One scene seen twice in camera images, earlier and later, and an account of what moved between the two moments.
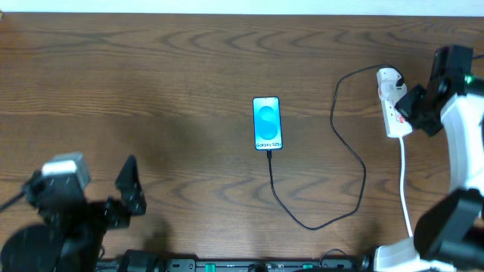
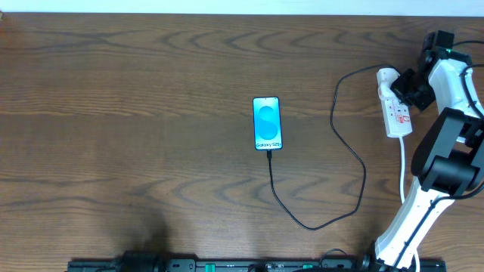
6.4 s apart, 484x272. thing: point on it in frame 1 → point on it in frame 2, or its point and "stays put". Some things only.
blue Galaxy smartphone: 267,123 stays put
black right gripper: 410,103 → 410,89
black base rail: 150,261 stays put
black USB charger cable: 363,168 stays put
